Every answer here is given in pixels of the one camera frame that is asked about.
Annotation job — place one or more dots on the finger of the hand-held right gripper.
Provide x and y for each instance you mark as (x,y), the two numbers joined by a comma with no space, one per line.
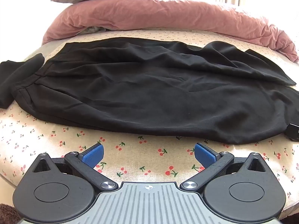
(293,131)

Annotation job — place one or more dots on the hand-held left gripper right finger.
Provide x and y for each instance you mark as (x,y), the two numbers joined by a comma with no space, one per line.
(205,155)

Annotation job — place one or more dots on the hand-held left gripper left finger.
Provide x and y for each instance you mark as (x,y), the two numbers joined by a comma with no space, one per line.
(92,155)

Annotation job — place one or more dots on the black pants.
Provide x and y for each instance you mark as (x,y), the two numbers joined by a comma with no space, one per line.
(149,91)

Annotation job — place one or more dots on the cherry print bed sheet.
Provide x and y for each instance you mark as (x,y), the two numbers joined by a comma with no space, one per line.
(140,154)

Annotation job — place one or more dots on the brown fuzzy cloth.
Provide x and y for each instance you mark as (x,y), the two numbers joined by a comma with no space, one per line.
(8,214)

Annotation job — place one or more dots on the black folded garment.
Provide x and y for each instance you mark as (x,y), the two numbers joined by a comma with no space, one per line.
(16,77)

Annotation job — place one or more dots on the pink duvet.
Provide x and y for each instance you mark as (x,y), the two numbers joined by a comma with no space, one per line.
(163,16)

